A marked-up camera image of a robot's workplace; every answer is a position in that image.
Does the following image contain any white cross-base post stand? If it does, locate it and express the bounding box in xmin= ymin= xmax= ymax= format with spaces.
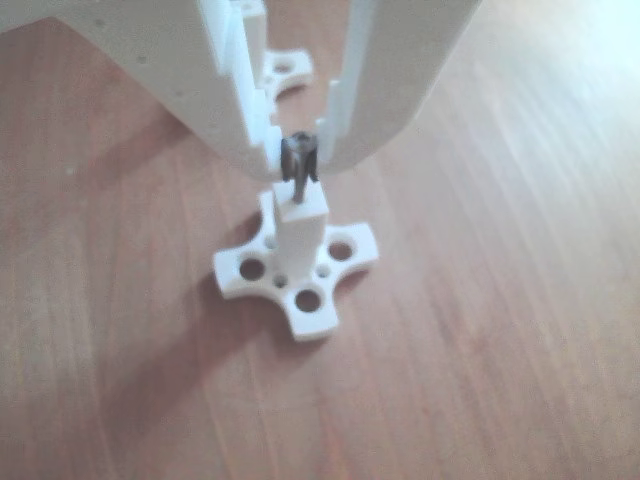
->
xmin=242 ymin=0 xmax=314 ymax=104
xmin=213 ymin=182 xmax=380 ymax=344

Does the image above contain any silver metal screw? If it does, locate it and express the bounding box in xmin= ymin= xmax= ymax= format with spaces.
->
xmin=287 ymin=130 xmax=317 ymax=206

